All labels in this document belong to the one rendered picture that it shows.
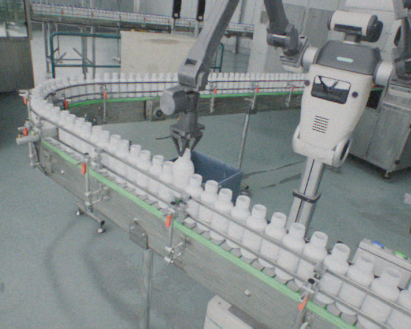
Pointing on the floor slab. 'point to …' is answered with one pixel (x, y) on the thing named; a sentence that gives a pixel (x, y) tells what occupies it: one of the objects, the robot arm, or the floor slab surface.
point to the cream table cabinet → (153, 53)
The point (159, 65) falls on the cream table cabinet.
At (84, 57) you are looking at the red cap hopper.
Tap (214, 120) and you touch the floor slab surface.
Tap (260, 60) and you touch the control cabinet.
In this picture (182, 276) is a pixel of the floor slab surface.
